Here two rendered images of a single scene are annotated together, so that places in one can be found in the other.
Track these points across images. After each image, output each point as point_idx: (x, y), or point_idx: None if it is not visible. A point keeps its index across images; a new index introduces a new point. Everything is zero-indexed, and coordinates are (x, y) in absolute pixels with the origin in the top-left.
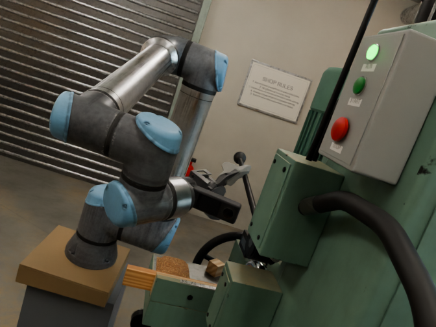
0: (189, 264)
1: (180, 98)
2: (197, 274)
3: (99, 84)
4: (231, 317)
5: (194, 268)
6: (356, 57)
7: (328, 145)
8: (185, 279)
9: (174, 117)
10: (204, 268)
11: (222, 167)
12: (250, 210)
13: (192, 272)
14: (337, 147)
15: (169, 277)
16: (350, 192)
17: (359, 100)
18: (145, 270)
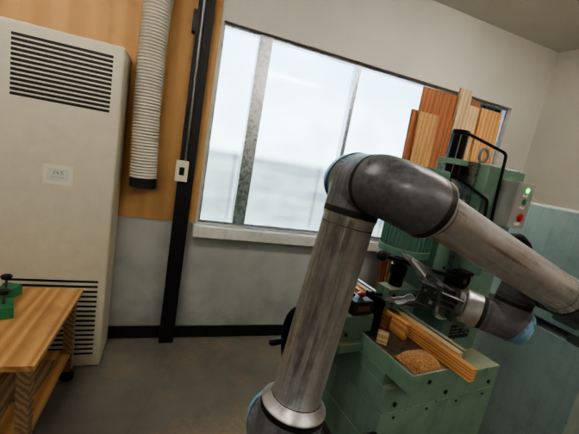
0: (391, 354)
1: (368, 242)
2: (398, 349)
3: (570, 276)
4: None
5: (392, 350)
6: (519, 190)
7: (513, 223)
8: (443, 340)
9: (358, 273)
10: (383, 346)
11: (418, 269)
12: (439, 273)
13: (401, 351)
14: (517, 223)
15: (457, 345)
16: (510, 233)
17: (523, 207)
18: (462, 361)
